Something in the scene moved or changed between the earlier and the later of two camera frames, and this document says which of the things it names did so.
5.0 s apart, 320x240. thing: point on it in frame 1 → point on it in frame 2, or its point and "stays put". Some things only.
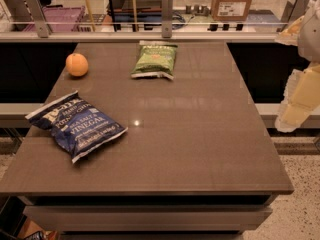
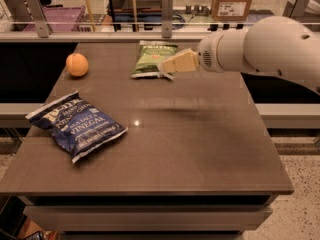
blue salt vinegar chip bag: [76, 124] stays put
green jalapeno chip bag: [156, 58] stays put
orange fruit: [76, 64] stays put
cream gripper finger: [300, 97] → [185, 62]
